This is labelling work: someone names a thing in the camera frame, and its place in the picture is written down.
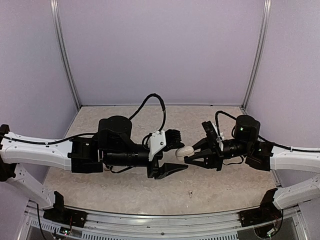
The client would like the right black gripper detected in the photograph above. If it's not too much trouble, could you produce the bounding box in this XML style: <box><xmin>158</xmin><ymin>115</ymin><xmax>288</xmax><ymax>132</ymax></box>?
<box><xmin>183</xmin><ymin>136</ymin><xmax>252</xmax><ymax>171</ymax></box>

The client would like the white earbud charging case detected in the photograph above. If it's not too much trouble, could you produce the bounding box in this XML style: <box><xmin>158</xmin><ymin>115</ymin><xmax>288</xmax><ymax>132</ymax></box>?
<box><xmin>175</xmin><ymin>146</ymin><xmax>195</xmax><ymax>161</ymax></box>

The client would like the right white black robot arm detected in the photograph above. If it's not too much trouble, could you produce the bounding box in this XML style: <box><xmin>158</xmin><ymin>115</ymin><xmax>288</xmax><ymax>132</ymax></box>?
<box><xmin>176</xmin><ymin>114</ymin><xmax>320</xmax><ymax>222</ymax></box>

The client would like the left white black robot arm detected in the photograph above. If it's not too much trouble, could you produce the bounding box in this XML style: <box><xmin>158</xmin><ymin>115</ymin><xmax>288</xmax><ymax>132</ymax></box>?
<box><xmin>0</xmin><ymin>115</ymin><xmax>187</xmax><ymax>223</ymax></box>

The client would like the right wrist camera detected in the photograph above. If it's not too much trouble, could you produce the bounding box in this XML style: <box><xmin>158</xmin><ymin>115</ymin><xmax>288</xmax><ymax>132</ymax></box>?
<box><xmin>201</xmin><ymin>121</ymin><xmax>224</xmax><ymax>151</ymax></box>

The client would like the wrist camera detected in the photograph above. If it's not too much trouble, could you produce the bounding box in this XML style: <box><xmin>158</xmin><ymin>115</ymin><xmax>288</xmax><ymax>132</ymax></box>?
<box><xmin>147</xmin><ymin>129</ymin><xmax>182</xmax><ymax>162</ymax></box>
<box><xmin>201</xmin><ymin>121</ymin><xmax>224</xmax><ymax>151</ymax></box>

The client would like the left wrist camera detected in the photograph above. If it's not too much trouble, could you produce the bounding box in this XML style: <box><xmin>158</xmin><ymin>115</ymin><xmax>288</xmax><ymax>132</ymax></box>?
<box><xmin>147</xmin><ymin>129</ymin><xmax>182</xmax><ymax>162</ymax></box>

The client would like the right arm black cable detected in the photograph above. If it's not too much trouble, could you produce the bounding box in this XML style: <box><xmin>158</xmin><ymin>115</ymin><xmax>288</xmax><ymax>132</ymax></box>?
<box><xmin>214</xmin><ymin>110</ymin><xmax>320</xmax><ymax>166</ymax></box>

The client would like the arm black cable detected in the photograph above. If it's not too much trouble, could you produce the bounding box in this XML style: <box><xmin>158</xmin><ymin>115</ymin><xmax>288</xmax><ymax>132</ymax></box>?
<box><xmin>214</xmin><ymin>110</ymin><xmax>320</xmax><ymax>166</ymax></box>
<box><xmin>4</xmin><ymin>93</ymin><xmax>167</xmax><ymax>173</ymax></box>

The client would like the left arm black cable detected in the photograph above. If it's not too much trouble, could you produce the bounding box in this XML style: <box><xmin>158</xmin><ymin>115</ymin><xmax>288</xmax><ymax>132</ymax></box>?
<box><xmin>4</xmin><ymin>93</ymin><xmax>167</xmax><ymax>173</ymax></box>

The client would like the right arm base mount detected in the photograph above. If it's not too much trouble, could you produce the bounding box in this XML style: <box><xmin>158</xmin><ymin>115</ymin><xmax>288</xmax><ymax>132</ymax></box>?
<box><xmin>239</xmin><ymin>188</ymin><xmax>283</xmax><ymax>227</ymax></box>

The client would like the front aluminium rail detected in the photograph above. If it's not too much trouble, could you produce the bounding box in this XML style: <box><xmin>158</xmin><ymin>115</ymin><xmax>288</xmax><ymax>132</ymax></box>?
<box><xmin>17</xmin><ymin>201</ymin><xmax>309</xmax><ymax>240</ymax></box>

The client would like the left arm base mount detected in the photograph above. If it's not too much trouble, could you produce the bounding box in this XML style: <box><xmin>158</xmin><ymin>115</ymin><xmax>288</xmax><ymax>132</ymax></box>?
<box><xmin>43</xmin><ymin>191</ymin><xmax>88</xmax><ymax>228</ymax></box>

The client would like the right aluminium post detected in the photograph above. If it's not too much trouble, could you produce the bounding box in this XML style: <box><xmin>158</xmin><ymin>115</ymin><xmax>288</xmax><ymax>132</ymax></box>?
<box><xmin>241</xmin><ymin>0</ymin><xmax>272</xmax><ymax>113</ymax></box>

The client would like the aluminium post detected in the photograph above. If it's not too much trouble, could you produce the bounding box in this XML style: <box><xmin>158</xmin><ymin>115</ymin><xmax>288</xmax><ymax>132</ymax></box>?
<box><xmin>49</xmin><ymin>0</ymin><xmax>82</xmax><ymax>111</ymax></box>
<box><xmin>241</xmin><ymin>0</ymin><xmax>272</xmax><ymax>113</ymax></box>

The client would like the left aluminium post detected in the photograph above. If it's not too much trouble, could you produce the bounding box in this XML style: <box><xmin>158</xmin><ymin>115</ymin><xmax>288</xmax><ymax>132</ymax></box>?
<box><xmin>49</xmin><ymin>0</ymin><xmax>82</xmax><ymax>111</ymax></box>

